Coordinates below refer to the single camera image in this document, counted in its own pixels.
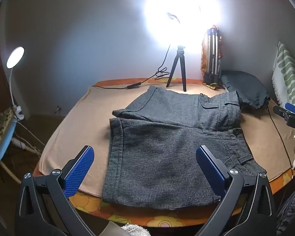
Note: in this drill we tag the dark folded garment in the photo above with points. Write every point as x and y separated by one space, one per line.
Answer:
245 86

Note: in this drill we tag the beige blanket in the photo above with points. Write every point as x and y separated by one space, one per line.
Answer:
88 118

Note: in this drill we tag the folded silver tripod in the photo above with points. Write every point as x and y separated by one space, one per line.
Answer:
212 49

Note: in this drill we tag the grey checked pants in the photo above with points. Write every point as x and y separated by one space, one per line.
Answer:
162 152

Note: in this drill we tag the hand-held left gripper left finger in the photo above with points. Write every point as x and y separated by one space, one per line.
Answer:
78 172

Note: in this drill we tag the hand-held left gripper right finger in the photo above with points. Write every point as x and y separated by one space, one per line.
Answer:
211 172

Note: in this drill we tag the blue chair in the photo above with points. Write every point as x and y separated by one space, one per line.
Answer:
7 137

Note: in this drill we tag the green and white patterned cloth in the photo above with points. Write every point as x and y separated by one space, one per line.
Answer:
290 73

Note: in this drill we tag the white knit cloth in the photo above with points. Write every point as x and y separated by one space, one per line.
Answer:
135 230

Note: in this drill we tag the white desk lamp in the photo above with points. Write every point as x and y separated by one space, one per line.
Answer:
15 56

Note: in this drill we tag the small black tripod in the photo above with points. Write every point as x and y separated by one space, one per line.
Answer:
179 54

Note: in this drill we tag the person's dark striped clothing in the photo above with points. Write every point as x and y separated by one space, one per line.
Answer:
292 209

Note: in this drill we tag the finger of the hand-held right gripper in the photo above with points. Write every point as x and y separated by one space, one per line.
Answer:
291 119
292 108

